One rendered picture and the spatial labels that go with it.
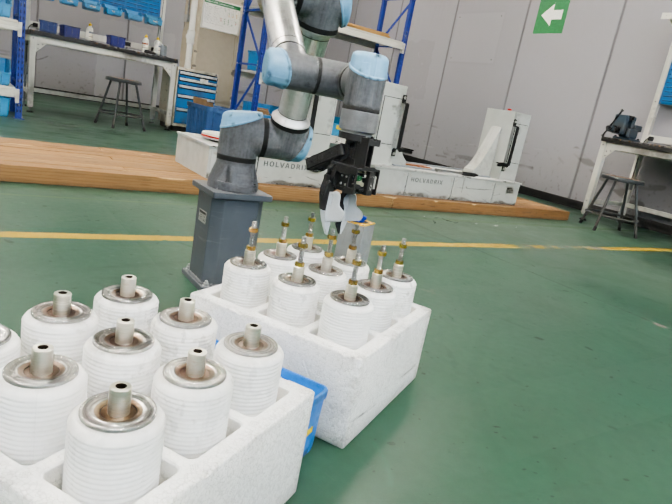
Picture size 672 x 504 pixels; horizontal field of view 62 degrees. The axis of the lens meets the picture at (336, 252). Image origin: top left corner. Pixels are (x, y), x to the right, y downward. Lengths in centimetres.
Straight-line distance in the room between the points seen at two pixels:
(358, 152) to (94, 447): 74
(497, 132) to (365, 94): 368
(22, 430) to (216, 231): 107
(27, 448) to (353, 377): 53
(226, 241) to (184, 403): 104
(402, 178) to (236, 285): 288
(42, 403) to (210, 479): 20
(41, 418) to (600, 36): 655
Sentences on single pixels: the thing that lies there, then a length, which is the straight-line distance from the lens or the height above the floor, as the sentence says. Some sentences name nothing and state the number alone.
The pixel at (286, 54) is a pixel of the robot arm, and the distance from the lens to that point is 118.
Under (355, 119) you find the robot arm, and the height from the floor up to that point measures 57.
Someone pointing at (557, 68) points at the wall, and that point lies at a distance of 704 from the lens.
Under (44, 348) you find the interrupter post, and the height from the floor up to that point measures 28.
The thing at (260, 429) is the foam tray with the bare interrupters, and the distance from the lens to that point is 76.
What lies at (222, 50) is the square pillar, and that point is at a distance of 762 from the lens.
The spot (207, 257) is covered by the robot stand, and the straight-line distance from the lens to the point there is 170.
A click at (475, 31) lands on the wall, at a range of 800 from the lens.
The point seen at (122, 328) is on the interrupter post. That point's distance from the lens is 77.
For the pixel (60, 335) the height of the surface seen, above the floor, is 24.
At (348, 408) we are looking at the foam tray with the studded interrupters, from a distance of 104.
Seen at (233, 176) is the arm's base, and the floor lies 34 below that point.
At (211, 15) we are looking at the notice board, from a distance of 756.
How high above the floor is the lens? 59
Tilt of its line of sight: 14 degrees down
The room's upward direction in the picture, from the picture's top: 11 degrees clockwise
